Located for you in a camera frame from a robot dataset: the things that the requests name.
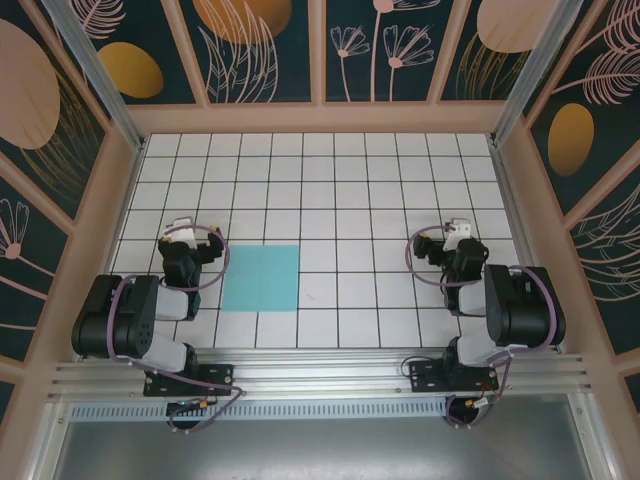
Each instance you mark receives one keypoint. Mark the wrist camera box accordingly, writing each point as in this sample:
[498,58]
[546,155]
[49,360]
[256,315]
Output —
[182,232]
[457,232]

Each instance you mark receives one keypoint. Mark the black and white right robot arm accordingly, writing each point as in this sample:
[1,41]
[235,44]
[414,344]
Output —
[520,310]

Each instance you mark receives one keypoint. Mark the grey metal panel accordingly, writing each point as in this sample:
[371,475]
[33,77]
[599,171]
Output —
[320,450]

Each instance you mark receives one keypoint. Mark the aluminium corner post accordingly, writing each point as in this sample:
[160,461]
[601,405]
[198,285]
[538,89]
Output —
[95,70]
[533,70]

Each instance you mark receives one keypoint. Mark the aluminium side rail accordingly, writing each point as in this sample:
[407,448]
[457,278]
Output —
[512,200]

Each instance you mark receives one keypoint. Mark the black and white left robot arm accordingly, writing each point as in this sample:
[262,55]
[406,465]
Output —
[100,320]

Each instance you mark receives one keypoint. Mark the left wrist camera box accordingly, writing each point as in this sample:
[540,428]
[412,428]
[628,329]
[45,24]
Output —
[182,232]

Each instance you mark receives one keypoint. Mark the teal paper sheet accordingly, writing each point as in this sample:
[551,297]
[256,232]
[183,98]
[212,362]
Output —
[261,277]

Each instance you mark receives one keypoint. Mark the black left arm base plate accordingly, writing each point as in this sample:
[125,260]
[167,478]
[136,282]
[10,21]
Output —
[220,377]

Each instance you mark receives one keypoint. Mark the aluminium mounting rail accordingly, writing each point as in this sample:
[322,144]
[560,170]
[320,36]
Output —
[320,370]

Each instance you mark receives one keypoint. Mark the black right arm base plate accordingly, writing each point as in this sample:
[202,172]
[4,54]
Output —
[425,375]

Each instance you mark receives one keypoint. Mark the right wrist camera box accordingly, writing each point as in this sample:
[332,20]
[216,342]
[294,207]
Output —
[457,232]

